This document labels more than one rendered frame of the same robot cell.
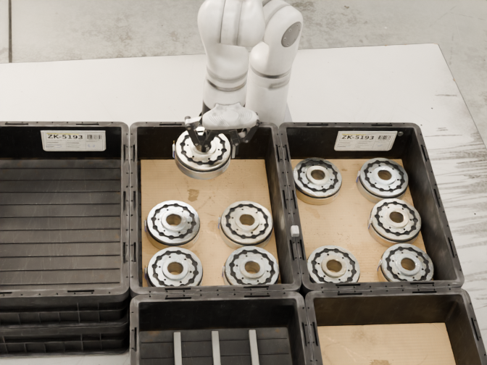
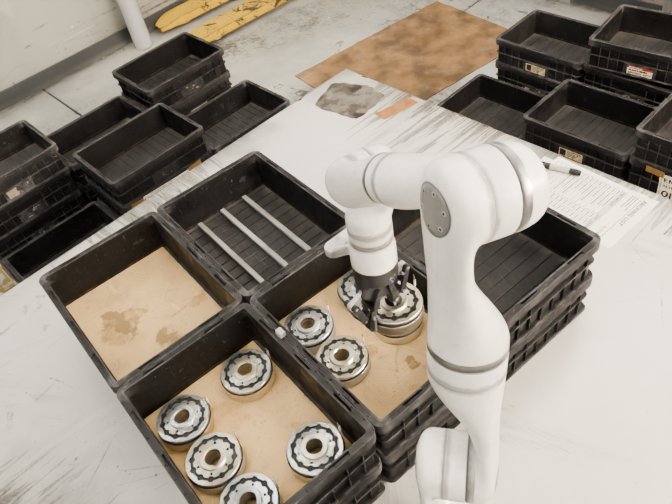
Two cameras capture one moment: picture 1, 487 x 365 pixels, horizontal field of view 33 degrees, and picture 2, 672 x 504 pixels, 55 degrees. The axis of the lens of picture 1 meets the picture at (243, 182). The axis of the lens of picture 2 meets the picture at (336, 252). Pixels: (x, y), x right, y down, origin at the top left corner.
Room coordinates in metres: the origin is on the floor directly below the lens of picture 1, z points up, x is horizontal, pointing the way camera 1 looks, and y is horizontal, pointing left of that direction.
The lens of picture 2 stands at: (1.66, -0.23, 1.89)
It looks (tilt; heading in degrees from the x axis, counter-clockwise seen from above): 46 degrees down; 161
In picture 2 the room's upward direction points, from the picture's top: 12 degrees counter-clockwise
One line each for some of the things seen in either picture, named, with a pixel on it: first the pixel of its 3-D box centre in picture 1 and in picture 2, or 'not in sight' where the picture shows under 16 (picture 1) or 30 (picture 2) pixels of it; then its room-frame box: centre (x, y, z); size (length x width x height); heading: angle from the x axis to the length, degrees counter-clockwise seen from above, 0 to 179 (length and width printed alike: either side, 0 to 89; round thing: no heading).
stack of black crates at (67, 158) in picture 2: not in sight; (112, 160); (-0.84, -0.27, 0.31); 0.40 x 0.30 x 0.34; 107
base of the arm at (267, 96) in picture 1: (267, 92); not in sight; (1.33, -0.02, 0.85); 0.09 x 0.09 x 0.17; 9
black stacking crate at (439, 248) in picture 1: (359, 218); (247, 428); (1.01, -0.24, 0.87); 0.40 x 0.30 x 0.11; 12
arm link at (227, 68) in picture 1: (224, 41); (370, 195); (1.01, 0.07, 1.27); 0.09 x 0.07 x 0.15; 91
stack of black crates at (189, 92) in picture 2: not in sight; (183, 105); (-0.96, 0.11, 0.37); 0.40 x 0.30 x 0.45; 107
